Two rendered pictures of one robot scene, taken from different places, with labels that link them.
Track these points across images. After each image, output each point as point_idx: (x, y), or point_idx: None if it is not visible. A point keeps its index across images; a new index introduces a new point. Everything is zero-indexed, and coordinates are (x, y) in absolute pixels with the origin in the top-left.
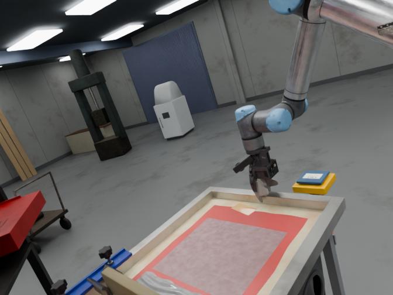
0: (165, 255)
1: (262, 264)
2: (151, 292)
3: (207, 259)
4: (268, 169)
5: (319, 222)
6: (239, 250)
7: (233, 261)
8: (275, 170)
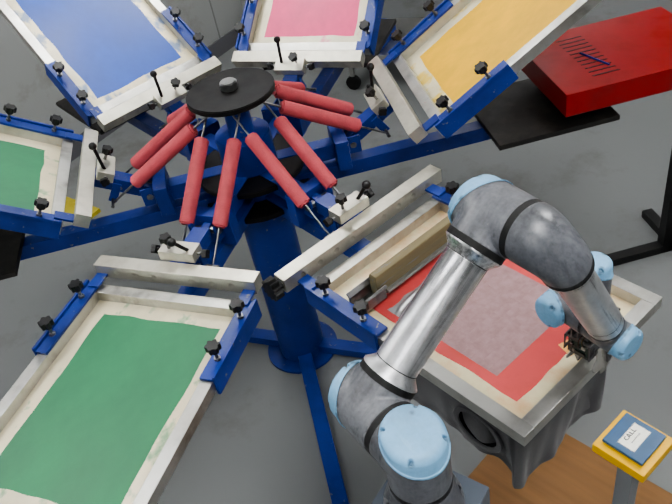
0: (508, 265)
1: (452, 345)
2: (406, 251)
3: (482, 302)
4: (569, 339)
5: (480, 396)
6: (485, 330)
7: (467, 323)
8: (579, 352)
